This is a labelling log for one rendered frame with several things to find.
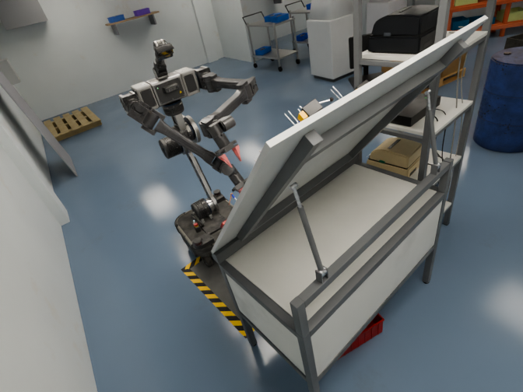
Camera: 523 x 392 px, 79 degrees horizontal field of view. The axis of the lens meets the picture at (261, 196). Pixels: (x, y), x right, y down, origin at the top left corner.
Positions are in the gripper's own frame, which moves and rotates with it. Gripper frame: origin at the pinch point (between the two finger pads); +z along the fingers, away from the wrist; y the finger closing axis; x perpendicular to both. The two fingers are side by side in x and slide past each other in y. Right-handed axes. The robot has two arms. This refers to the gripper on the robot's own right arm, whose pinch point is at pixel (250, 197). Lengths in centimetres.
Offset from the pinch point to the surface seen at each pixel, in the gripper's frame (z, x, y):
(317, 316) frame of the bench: 57, -28, -14
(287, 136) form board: -3, -89, -6
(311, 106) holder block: -9, -69, 16
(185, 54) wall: -437, 638, 250
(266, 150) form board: -3, -88, -12
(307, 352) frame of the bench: 66, -24, -26
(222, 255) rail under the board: 14.9, 8.6, -28.0
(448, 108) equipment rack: 27, -1, 135
